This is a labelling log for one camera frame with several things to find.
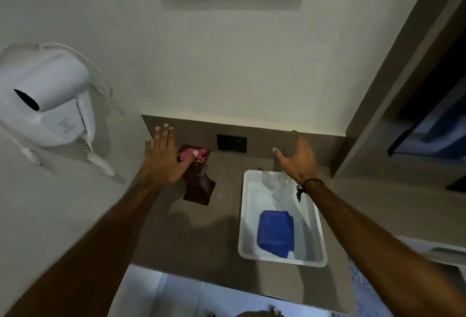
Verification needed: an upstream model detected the person's right hand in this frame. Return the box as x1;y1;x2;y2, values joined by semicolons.
272;130;322;186

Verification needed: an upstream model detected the person's left hand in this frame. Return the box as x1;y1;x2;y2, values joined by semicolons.
141;124;199;191

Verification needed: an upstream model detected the person's right forearm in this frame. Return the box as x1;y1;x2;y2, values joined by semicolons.
303;180;466;317

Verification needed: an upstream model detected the person's left forearm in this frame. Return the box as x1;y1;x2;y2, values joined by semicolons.
3;181;165;317

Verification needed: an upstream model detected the dark red packet with pink flower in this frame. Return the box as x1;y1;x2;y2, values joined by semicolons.
177;144;217;206

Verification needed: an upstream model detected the clear plastic-wrapped glass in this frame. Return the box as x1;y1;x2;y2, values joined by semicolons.
261;171;300;204

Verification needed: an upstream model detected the blue folded cloth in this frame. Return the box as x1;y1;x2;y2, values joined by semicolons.
257;210;295;259

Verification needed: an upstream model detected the white plastic tray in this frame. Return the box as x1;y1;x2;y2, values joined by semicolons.
238;170;328;268

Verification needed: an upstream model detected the white sink basin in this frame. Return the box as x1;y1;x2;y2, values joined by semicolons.
396;235;466;267

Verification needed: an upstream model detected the black cord wrist bracelet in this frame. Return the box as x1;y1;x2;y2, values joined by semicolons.
295;178;325;203

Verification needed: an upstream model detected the black wall socket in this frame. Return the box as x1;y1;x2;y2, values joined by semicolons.
216;134;248;154

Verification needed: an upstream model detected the white coiled hair dryer cord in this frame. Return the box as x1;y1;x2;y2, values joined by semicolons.
82;137;116;177

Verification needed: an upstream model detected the white wall-mounted hair dryer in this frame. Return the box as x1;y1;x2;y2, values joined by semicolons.
0;43;116;177

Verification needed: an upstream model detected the wall mirror with dark frame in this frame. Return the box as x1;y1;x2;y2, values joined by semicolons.
387;33;466;163

